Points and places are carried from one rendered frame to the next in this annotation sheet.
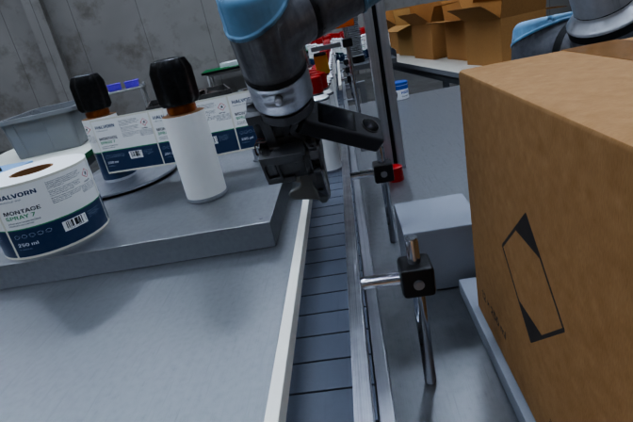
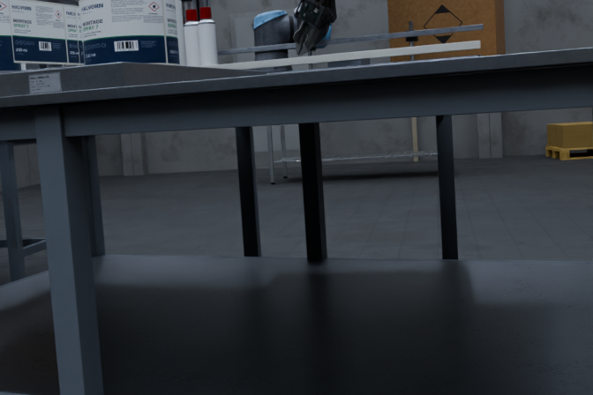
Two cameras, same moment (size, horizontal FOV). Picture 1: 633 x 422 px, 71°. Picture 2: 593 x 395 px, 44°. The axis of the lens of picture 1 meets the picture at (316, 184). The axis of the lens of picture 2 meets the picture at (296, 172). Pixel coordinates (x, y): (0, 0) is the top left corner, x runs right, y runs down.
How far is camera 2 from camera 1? 205 cm
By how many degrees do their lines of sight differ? 74
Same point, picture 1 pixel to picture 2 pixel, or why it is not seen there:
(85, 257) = (204, 71)
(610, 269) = not seen: outside the picture
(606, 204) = not seen: outside the picture
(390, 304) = not seen: hidden behind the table
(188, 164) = (181, 39)
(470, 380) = not seen: hidden behind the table
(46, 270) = (186, 78)
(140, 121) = (56, 13)
